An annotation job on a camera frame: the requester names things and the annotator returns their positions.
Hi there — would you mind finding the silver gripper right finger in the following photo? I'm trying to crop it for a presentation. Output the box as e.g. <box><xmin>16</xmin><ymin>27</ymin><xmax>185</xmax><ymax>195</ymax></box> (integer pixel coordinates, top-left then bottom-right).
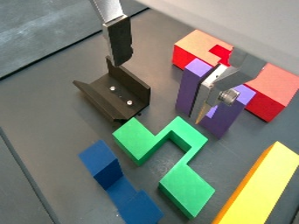
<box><xmin>191</xmin><ymin>48</ymin><xmax>267</xmax><ymax>123</ymax></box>

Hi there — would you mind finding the blue U-shaped block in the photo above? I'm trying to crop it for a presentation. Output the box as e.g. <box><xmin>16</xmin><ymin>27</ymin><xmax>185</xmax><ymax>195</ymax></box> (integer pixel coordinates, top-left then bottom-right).
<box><xmin>78</xmin><ymin>140</ymin><xmax>164</xmax><ymax>224</ymax></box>

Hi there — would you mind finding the black angled metal bracket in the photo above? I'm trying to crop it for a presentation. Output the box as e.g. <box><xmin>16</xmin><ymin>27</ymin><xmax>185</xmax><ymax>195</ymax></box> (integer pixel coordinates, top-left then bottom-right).
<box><xmin>73</xmin><ymin>57</ymin><xmax>151</xmax><ymax>123</ymax></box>

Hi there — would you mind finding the green zigzag block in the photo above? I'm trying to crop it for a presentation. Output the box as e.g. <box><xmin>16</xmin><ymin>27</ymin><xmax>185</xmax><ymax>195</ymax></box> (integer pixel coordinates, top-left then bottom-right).
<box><xmin>112</xmin><ymin>116</ymin><xmax>215</xmax><ymax>219</ymax></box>

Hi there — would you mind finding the purple U-shaped block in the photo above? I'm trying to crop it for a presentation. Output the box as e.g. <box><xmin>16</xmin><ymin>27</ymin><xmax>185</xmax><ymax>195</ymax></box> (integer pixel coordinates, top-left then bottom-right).
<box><xmin>175</xmin><ymin>59</ymin><xmax>256</xmax><ymax>138</ymax></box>

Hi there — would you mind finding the yellow long block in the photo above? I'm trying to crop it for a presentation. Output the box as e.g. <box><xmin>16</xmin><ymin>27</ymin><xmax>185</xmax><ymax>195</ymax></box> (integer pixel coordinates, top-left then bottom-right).
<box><xmin>211</xmin><ymin>142</ymin><xmax>299</xmax><ymax>224</ymax></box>

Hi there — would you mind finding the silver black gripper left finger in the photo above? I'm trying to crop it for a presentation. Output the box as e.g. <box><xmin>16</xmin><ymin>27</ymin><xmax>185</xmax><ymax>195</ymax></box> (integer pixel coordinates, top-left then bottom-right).
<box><xmin>89</xmin><ymin>0</ymin><xmax>133</xmax><ymax>67</ymax></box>

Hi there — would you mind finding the red board with slots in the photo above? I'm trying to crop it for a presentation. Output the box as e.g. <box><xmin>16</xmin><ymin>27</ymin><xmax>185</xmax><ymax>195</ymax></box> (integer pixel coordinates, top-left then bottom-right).
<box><xmin>172</xmin><ymin>30</ymin><xmax>299</xmax><ymax>123</ymax></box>

